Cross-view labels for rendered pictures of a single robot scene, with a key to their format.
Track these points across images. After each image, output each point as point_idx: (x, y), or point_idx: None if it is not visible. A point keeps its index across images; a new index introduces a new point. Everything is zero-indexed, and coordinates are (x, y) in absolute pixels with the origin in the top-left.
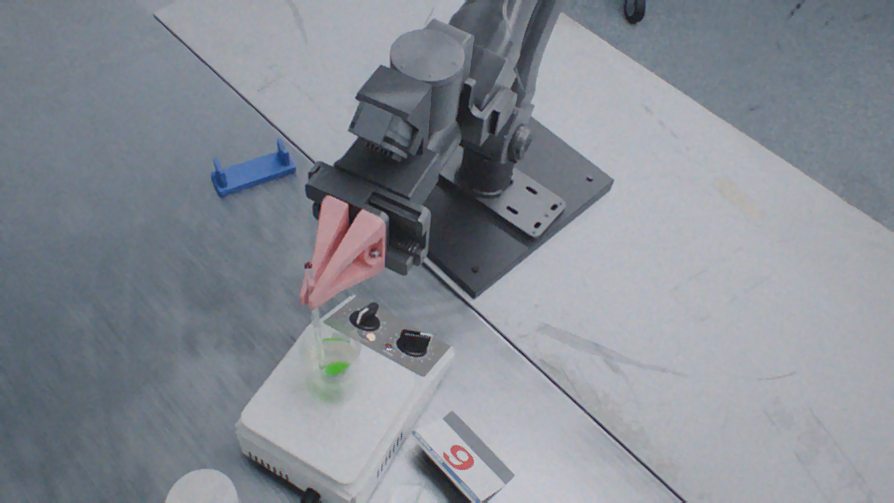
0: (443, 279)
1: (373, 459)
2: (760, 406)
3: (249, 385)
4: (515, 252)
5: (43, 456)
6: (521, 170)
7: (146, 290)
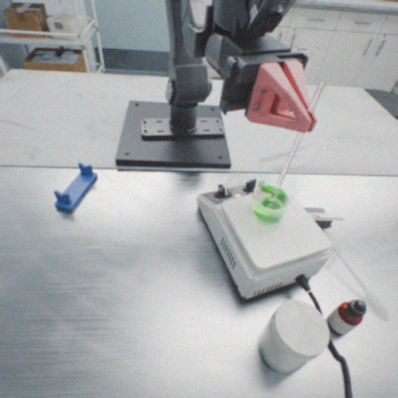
0: (211, 170)
1: None
2: (332, 138)
3: (201, 272)
4: (224, 143)
5: None
6: None
7: (88, 283)
